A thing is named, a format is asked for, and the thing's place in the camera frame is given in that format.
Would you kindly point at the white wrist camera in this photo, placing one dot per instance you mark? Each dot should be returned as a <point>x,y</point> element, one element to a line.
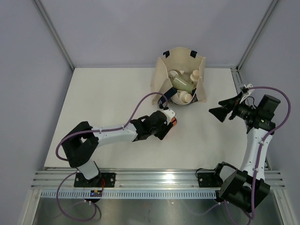
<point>246,90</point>
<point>170,114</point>

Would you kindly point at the white cream bottle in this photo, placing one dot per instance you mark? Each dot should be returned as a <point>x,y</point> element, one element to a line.
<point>194,77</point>

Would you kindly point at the slotted white cable duct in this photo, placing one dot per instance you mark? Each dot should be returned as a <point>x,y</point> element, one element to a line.
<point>130,194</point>

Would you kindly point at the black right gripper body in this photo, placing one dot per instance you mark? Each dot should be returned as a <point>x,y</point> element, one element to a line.
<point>243,111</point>

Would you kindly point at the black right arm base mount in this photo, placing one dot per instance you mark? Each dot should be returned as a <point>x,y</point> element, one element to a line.
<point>207,178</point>

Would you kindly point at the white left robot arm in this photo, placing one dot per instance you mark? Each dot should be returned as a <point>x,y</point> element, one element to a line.
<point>80,144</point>

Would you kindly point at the right aluminium frame post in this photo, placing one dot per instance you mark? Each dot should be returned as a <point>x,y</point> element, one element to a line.
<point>262,24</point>

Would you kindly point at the sage green bottle white cap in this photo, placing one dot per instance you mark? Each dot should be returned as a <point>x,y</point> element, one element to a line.
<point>181,84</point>

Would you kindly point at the cream bottle with round cap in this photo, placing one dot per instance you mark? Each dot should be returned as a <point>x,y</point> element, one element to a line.
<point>184,96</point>

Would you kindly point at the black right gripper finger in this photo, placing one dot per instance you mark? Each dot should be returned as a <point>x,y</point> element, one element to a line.
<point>220,113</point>
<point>231,101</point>

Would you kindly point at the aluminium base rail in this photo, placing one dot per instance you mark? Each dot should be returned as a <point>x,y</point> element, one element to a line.
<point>125,179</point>

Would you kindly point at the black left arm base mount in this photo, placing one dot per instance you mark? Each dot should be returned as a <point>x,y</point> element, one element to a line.
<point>106,179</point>

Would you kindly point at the aluminium frame post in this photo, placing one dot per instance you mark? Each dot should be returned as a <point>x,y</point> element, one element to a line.
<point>262,24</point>
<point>53,32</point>

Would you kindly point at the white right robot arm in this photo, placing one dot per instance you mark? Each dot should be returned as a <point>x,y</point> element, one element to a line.
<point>245,187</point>

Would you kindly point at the orange blue spray bottle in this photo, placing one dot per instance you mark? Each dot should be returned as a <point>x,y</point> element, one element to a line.
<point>173,121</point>

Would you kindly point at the beige canvas tote bag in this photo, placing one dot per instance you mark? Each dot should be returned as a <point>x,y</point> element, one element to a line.
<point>179,58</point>

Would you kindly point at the left aluminium frame post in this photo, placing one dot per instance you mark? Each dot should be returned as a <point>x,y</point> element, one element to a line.
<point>53,32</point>

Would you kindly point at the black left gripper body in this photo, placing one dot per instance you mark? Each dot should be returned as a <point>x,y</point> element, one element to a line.
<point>153,131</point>

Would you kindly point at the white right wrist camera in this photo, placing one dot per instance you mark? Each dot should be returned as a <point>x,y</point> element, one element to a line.
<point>246,90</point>

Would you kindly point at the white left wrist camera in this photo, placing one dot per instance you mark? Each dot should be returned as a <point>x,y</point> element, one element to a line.
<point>170,114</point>

